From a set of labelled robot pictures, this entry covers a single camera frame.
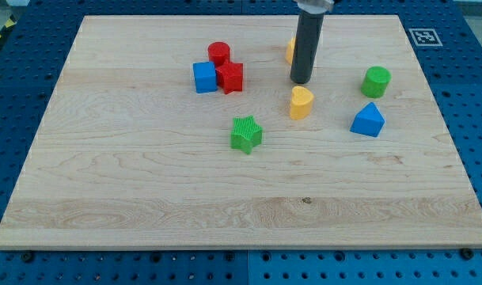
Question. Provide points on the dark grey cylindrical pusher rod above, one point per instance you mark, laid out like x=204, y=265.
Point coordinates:
x=305, y=47

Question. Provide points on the silver metal rod mount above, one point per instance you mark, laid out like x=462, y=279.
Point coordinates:
x=316, y=6

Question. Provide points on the yellow heart block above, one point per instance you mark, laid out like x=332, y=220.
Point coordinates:
x=301, y=102

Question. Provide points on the yellow hexagon block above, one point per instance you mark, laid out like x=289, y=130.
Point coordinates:
x=290, y=50

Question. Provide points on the green cylinder block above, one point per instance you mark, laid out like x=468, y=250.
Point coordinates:
x=375, y=82

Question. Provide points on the red cylinder block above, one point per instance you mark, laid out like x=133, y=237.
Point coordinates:
x=218, y=53

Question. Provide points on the red star block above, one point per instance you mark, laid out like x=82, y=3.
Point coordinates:
x=230, y=77

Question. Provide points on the blue triangle block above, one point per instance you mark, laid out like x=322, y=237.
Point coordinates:
x=368, y=121

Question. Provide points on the white fiducial marker tag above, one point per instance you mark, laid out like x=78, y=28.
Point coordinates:
x=425, y=37

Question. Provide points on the blue cube block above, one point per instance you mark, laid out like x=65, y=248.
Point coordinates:
x=205, y=77

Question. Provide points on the green star block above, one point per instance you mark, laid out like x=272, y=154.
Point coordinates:
x=246, y=134

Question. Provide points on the light wooden board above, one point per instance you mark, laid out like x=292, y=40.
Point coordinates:
x=128, y=156

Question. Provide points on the black yellow hazard tape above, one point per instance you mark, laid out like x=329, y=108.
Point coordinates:
x=6, y=30

